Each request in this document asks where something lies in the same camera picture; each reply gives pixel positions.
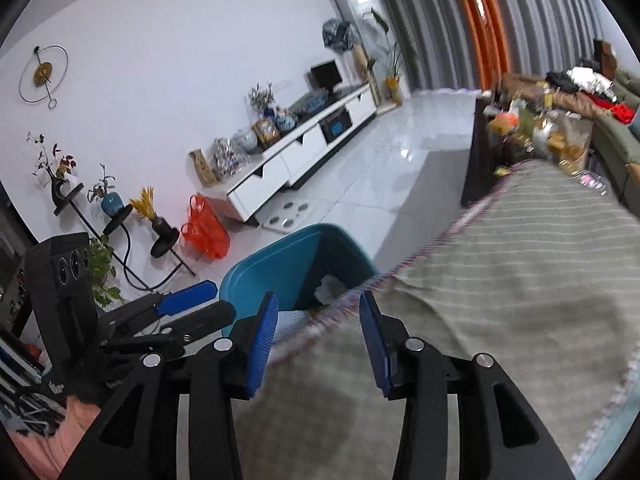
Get green brown sofa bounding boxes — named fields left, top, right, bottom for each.
left=500, top=66, right=640, bottom=222

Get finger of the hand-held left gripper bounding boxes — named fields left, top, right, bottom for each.
left=102, top=301, right=237, bottom=362
left=102, top=280, right=219, bottom=335

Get dried flower vase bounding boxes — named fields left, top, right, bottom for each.
left=248, top=82, right=279, bottom=119

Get gold gift box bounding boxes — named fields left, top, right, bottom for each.
left=251, top=118, right=281, bottom=147

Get round wall clock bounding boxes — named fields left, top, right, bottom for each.
left=18, top=45, right=70, bottom=110

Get black monitor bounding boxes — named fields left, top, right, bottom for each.
left=309, top=59, right=345, bottom=96

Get teal vase with plant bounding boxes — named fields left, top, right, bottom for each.
left=87, top=162, right=124, bottom=217

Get black plant stand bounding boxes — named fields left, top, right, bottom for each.
left=52, top=182, right=199, bottom=292

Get grey curtains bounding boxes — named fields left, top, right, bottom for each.
left=367, top=0, right=609, bottom=97

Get green potted vine plant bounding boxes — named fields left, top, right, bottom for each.
left=87, top=234, right=124, bottom=309

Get orange curtain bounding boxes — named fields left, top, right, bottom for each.
left=446, top=0, right=512, bottom=92

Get orange plastic bag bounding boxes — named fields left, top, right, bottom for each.
left=180, top=194, right=231, bottom=261

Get teal trash bin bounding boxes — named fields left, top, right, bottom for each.
left=220, top=223, right=381, bottom=339

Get black vase with yellow wheat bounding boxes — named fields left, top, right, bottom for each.
left=128, top=185, right=174, bottom=242

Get group of jars and bottles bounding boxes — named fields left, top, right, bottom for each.
left=486, top=84, right=597, bottom=177

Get dark side table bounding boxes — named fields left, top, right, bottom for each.
left=460, top=92, right=507, bottom=207

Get blue white porcelain jar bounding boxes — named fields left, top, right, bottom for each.
left=273, top=109, right=299, bottom=134

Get green checked tablecloth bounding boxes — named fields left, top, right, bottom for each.
left=232, top=160, right=640, bottom=480

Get tall plant in yellow pot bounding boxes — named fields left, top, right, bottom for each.
left=371, top=9, right=420, bottom=104

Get blue-grey patterned bag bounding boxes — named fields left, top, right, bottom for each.
left=322, top=18, right=359, bottom=52

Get white standing air conditioner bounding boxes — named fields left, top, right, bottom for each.
left=333, top=0, right=397, bottom=97

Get pile of clothes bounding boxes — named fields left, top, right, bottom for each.
left=544, top=59, right=640, bottom=124

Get white tissue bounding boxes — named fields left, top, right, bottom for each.
left=313, top=274, right=352, bottom=307

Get dark cluttered shelf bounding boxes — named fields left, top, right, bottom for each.
left=0, top=245, right=69, bottom=437

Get white TV cabinet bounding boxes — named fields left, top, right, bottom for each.
left=225, top=83, right=379, bottom=224

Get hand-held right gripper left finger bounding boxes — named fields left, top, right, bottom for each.
left=60, top=291, right=280, bottom=480

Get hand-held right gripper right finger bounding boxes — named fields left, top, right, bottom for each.
left=359, top=290, right=576, bottom=480

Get brown paper box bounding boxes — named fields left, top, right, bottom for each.
left=188, top=148, right=219, bottom=187

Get white bathroom scale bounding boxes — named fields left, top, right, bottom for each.
left=259, top=198, right=321, bottom=234

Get shiny foil bag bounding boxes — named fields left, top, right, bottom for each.
left=213, top=137, right=250, bottom=179

